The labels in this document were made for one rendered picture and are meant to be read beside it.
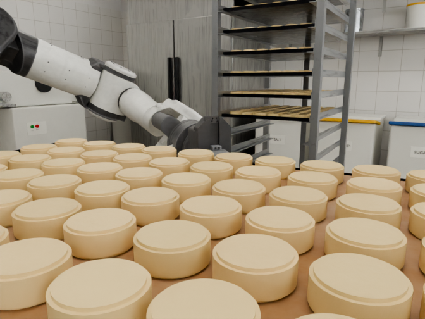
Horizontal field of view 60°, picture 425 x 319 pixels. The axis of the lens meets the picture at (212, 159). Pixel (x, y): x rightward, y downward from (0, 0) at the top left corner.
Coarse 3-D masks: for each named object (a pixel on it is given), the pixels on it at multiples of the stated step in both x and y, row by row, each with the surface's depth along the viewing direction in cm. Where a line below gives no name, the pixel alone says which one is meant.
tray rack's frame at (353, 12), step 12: (348, 24) 188; (348, 36) 189; (348, 48) 190; (348, 60) 191; (348, 72) 192; (264, 84) 216; (348, 84) 193; (348, 96) 194; (348, 108) 196; (264, 132) 222; (300, 132) 212; (264, 144) 223; (300, 144) 214; (300, 156) 215
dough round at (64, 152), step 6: (54, 150) 52; (60, 150) 52; (66, 150) 52; (72, 150) 52; (78, 150) 52; (84, 150) 53; (54, 156) 50; (60, 156) 50; (66, 156) 50; (72, 156) 50; (78, 156) 51
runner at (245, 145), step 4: (260, 136) 212; (264, 136) 217; (268, 136) 222; (252, 140) 202; (256, 140) 207; (260, 140) 211; (264, 140) 215; (268, 140) 216; (236, 144) 185; (240, 144) 190; (244, 144) 194; (248, 144) 198; (252, 144) 200; (256, 144) 201; (232, 148) 182; (236, 148) 186; (240, 148) 189; (244, 148) 189; (232, 152) 179; (236, 152) 180
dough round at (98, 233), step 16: (112, 208) 28; (64, 224) 26; (80, 224) 25; (96, 224) 25; (112, 224) 25; (128, 224) 26; (64, 240) 26; (80, 240) 24; (96, 240) 24; (112, 240) 24; (128, 240) 25; (80, 256) 24; (96, 256) 24; (112, 256) 25
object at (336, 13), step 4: (316, 0) 136; (316, 4) 142; (328, 4) 150; (332, 4) 156; (328, 8) 151; (332, 8) 156; (336, 8) 163; (328, 12) 158; (332, 12) 158; (336, 12) 164; (340, 12) 170; (336, 16) 169; (340, 16) 171; (344, 16) 177; (348, 16) 186; (340, 20) 180; (344, 20) 180; (348, 20) 187
